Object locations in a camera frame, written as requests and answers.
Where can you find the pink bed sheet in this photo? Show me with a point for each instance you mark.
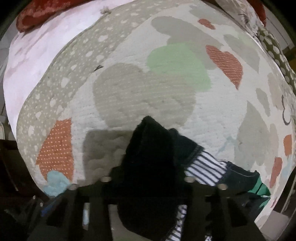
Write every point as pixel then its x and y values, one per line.
pixel 31 53

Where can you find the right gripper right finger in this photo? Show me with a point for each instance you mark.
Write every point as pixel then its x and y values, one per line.
pixel 214 211

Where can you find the navy striped child pants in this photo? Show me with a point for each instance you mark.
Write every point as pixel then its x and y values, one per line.
pixel 153 170

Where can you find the heart patterned quilt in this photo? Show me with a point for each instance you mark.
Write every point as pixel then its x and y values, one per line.
pixel 185 64

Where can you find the olive cloud pattern pillow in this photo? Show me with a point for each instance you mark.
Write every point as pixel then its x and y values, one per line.
pixel 272 47

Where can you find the floral white pillow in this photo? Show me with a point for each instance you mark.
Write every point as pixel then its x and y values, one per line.
pixel 243 13

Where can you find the long red pillow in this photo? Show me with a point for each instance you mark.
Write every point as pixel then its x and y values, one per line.
pixel 37 12

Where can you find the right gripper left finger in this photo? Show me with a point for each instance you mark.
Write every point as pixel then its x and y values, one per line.
pixel 80 214

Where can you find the red pillow at back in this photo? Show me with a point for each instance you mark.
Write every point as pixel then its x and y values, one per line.
pixel 259 9

